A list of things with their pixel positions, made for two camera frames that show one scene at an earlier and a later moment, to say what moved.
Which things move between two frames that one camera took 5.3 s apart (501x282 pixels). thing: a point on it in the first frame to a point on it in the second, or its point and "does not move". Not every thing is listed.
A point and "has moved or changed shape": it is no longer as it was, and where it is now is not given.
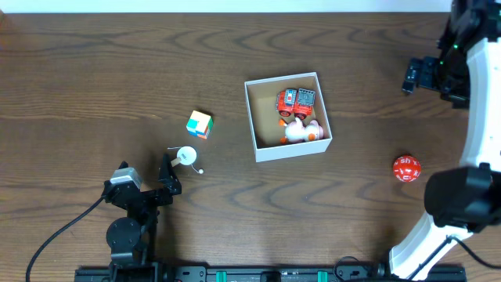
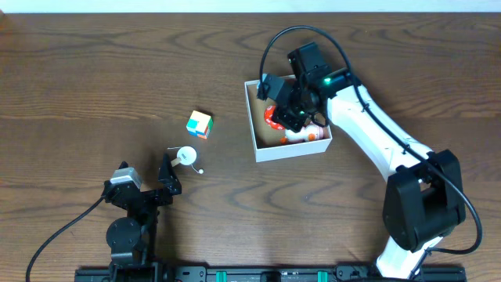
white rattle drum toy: x=187 y=157 does not move
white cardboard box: x=264 y=118 does not move
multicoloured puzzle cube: x=200 y=124 does not move
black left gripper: x=145 y=196 does not move
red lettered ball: x=407 y=168 has moved or changed shape
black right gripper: x=430 y=68 to x=282 y=114
